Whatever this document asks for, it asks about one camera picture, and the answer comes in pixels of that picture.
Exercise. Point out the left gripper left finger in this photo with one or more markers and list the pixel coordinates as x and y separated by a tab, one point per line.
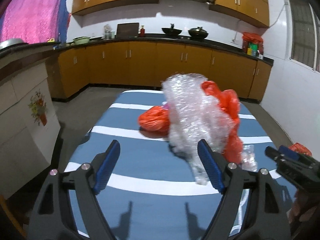
52	215

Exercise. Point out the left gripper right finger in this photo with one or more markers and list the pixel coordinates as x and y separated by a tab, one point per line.
265	217

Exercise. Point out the large red plastic bag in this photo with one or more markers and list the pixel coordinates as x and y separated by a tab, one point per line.
229	103

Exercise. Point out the clear bubble wrap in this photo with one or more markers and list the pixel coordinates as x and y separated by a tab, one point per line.
194	116

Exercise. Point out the small clear plastic bag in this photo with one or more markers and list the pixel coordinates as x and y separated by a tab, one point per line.
248	161

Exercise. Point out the small red plastic bag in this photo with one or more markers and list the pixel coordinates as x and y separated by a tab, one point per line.
156	119

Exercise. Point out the lower wooden kitchen cabinets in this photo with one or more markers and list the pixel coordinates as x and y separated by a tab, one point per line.
148	64

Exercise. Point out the person's right hand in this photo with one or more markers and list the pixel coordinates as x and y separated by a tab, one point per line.
304	207

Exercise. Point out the white cabinet with flower sticker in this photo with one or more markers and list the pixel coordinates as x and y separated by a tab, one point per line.
29	125

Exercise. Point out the blue white striped tablecloth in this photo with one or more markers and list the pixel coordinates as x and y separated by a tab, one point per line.
152	193

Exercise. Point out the barred window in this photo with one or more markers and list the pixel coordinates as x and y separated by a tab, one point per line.
303	34

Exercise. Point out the green yellow boxes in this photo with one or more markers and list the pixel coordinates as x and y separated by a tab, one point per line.
252	49

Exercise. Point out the red bag on counter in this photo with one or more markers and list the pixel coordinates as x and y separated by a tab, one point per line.
252	37

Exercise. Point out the black countertop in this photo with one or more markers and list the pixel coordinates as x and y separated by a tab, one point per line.
185	40

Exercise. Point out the black lidded wok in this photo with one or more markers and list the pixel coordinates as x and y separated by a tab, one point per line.
198	33

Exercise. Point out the green basin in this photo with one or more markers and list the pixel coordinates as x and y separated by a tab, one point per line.
81	40

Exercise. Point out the black wok with ladle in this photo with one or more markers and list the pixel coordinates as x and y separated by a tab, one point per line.
171	31

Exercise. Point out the glass jar with bag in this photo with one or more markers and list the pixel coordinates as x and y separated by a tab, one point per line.
108	32

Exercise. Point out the red bottle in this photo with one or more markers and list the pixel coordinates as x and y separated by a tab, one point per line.
142	31

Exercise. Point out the pink blue hanging cloth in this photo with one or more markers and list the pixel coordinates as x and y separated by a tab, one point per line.
36	21

